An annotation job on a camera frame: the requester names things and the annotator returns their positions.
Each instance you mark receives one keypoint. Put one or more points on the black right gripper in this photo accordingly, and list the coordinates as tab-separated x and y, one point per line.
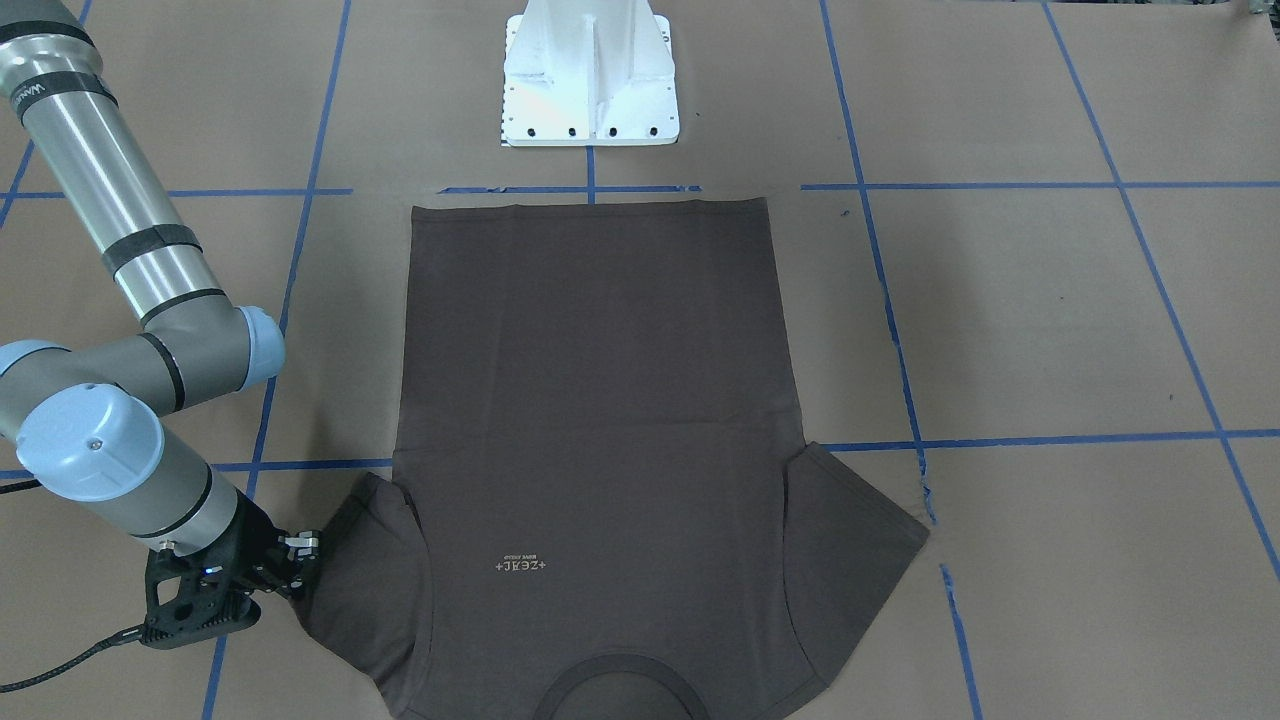
254	541

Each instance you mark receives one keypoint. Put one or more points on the dark brown t-shirt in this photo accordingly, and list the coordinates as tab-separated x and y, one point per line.
603	504

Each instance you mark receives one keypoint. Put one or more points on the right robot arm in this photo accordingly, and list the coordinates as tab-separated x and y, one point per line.
89	421

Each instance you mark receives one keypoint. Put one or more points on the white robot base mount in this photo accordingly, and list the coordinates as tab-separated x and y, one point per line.
589	73

